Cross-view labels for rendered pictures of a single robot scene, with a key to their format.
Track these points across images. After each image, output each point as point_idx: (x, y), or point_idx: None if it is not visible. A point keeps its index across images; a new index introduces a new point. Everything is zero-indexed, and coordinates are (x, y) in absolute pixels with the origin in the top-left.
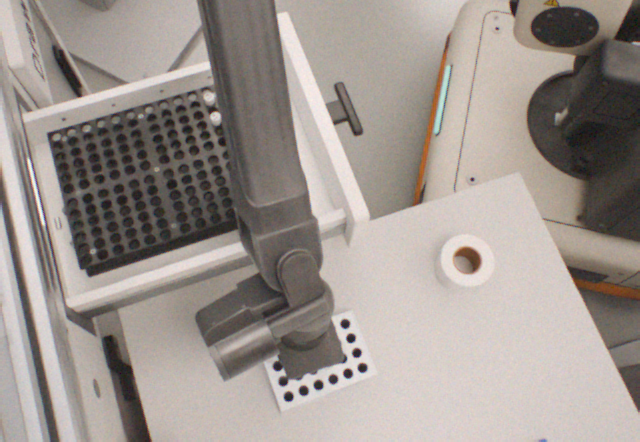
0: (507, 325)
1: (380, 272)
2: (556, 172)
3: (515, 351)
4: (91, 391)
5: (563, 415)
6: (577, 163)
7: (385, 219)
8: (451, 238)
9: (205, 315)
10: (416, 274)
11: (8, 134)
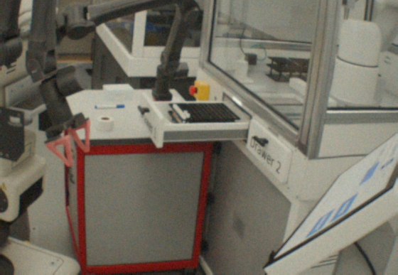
0: (95, 120)
1: (131, 130)
2: (10, 257)
3: (95, 117)
4: (215, 92)
5: (87, 110)
6: (0, 253)
7: (126, 136)
8: (108, 121)
9: (186, 66)
10: (119, 128)
11: (243, 91)
